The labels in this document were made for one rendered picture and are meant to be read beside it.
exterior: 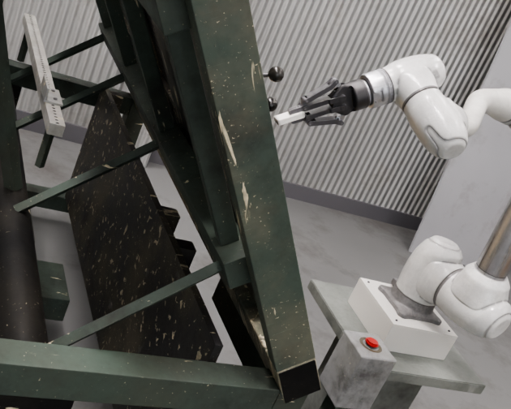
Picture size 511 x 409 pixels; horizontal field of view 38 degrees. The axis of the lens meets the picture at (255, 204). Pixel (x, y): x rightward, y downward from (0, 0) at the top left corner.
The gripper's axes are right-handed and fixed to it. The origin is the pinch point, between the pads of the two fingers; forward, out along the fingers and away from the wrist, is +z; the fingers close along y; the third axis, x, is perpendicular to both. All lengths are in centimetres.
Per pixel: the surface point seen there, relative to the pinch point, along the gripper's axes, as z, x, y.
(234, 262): 24.6, -17.0, 23.4
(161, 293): 43, -12, 29
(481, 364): -127, 116, 261
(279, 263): 15.3, -23.0, 23.5
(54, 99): 54, 87, 13
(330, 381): 6, -16, 75
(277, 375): 22, -23, 58
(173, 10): 24.2, -16.9, -38.4
